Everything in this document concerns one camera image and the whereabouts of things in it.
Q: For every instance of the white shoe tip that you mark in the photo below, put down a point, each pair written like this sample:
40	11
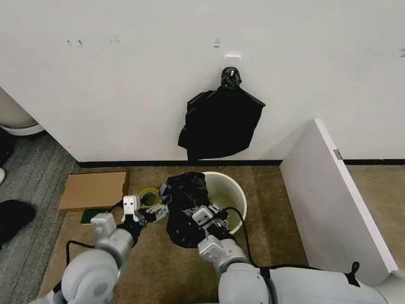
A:
2	175

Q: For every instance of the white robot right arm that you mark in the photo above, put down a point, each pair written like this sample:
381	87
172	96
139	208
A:
240	278

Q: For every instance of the white wall hook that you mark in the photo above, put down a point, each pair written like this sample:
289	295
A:
232	58

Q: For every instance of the flat brown cardboard box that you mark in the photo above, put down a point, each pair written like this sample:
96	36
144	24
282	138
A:
93	190

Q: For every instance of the white round trash bin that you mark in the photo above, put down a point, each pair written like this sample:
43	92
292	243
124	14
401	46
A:
228	193

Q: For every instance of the small metal hinge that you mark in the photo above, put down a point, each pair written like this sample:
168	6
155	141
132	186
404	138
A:
338	154

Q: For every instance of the green flat pad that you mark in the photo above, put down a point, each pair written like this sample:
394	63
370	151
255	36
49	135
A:
95	218

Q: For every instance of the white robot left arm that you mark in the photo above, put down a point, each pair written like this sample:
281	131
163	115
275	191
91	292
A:
95	278

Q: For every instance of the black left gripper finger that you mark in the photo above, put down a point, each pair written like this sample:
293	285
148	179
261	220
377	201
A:
165	193
156	212

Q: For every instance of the black bag hanging on hook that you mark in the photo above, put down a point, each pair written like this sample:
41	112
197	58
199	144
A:
221	126

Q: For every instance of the white rounded fixture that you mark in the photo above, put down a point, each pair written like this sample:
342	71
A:
16	117

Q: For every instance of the yellow tape roll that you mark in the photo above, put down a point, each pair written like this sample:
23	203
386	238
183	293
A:
149	198

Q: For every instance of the black baseboard strip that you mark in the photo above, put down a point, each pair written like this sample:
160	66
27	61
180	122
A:
177	163

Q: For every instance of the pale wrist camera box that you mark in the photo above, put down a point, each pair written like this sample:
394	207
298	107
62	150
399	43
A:
131	206
202	215

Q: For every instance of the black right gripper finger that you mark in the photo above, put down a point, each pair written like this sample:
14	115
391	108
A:
190	213
220	218

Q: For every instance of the white partition panel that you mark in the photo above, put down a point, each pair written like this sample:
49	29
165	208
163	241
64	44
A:
335	196

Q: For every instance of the black plastic garbage bag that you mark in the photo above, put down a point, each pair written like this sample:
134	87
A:
185	202

